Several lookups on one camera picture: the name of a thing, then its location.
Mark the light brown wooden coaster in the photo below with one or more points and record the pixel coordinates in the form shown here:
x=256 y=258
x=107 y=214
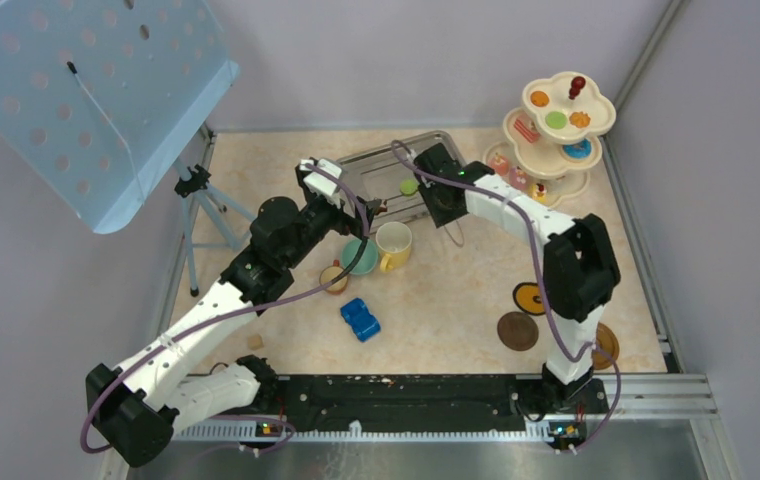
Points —
x=607 y=348

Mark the yellow cake slice toy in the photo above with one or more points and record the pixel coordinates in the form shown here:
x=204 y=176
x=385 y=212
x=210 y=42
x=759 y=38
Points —
x=539 y=193

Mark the black-tipped metal tongs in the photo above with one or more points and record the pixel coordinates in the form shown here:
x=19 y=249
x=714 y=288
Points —
x=455 y=233

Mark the green macaron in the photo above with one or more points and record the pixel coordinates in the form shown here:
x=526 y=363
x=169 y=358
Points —
x=556 y=120
x=408 y=187

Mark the black yellow smiley coaster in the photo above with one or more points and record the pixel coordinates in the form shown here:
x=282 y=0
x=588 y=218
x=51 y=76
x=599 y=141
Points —
x=527 y=298

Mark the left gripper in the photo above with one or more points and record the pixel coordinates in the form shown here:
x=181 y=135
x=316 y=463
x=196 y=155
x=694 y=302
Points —
x=364 y=214

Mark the blue frosted donut toy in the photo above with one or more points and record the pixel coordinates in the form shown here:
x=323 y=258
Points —
x=578 y=151

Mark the pink dome cupcake toy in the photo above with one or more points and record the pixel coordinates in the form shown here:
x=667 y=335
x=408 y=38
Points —
x=499 y=163

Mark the yellow mug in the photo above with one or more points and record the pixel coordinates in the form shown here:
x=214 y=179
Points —
x=394 y=241

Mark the cream three-tier dessert stand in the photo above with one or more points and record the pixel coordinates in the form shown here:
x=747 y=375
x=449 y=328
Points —
x=544 y=160

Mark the stainless steel tray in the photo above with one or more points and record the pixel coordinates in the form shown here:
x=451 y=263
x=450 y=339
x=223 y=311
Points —
x=377 y=174

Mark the blue perforated music stand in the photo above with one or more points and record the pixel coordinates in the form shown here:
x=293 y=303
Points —
x=101 y=97

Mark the small wooden block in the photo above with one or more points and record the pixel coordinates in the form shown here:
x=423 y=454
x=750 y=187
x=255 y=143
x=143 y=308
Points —
x=255 y=342

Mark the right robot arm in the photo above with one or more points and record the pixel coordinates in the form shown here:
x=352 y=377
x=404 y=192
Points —
x=573 y=259

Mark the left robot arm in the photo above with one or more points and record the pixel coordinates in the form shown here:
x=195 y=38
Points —
x=136 y=407

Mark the pink swirl roll cake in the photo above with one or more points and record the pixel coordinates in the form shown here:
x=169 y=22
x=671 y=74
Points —
x=518 y=179

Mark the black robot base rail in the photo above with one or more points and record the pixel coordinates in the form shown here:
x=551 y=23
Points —
x=422 y=403

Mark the pink strawberry cake slice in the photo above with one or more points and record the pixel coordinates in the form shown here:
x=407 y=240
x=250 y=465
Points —
x=526 y=128

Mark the orange swirl cookie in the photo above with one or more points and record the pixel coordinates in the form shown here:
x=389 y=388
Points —
x=539 y=98

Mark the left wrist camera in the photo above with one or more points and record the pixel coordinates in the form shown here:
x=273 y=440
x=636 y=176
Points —
x=318 y=178

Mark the dark brown round coaster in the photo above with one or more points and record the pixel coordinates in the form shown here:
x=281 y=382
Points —
x=517 y=331

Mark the small brown teacup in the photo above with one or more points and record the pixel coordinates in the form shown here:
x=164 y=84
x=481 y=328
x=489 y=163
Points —
x=335 y=278

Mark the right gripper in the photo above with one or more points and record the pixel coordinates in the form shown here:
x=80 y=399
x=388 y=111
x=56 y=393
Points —
x=441 y=218

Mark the orange flower cookie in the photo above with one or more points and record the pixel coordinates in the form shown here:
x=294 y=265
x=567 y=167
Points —
x=580 y=119

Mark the blue toy car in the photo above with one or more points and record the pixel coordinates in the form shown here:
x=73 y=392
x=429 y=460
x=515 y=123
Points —
x=359 y=318

